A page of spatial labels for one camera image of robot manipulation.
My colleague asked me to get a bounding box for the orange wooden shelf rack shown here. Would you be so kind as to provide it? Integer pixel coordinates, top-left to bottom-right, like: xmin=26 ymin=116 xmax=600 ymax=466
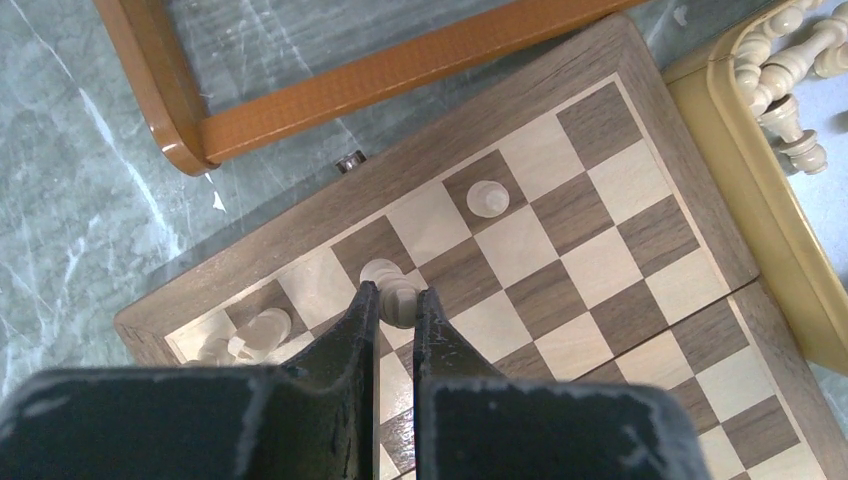
xmin=94 ymin=1 xmax=634 ymax=176

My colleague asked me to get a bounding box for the white bishop chess piece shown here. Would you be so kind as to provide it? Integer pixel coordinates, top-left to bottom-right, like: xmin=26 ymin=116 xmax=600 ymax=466
xmin=360 ymin=258 xmax=421 ymax=329

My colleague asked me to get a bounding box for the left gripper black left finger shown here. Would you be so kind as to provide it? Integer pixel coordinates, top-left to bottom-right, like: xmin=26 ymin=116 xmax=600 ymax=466
xmin=251 ymin=281 xmax=379 ymax=479

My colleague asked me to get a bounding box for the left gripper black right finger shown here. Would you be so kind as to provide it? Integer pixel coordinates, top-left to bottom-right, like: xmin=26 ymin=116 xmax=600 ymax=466
xmin=413 ymin=288 xmax=517 ymax=479

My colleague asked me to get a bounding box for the wooden chessboard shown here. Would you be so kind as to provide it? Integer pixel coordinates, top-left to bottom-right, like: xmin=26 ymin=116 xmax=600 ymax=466
xmin=114 ymin=15 xmax=847 ymax=479

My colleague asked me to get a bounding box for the white chess queen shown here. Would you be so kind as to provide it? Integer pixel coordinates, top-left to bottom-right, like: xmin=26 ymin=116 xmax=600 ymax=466
xmin=749 ymin=17 xmax=847 ymax=117

